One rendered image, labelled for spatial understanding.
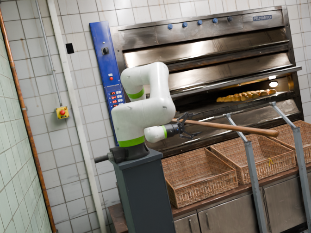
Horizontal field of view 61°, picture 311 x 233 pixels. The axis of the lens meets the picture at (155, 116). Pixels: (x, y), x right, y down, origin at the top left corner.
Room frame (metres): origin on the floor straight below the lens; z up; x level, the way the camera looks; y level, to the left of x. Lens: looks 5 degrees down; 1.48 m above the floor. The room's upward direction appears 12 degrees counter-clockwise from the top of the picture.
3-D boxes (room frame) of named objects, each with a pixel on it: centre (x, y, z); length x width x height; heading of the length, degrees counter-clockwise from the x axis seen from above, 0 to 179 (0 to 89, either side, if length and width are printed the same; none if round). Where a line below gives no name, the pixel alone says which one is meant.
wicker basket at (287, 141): (2.56, -1.36, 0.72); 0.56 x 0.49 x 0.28; 108
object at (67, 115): (2.18, 0.74, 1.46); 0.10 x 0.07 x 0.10; 106
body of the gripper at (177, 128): (1.85, -0.14, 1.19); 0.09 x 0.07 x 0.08; 106
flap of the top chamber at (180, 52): (2.64, -0.69, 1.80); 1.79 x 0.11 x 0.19; 106
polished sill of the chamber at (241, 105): (2.67, -0.68, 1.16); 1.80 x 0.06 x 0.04; 106
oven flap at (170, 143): (2.64, -0.69, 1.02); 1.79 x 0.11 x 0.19; 106
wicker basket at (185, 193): (2.22, -0.21, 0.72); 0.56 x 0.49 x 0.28; 108
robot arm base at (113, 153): (1.21, 0.19, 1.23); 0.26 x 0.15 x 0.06; 111
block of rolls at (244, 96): (3.23, -1.12, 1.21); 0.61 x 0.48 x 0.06; 16
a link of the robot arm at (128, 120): (1.23, 0.12, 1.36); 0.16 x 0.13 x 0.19; 84
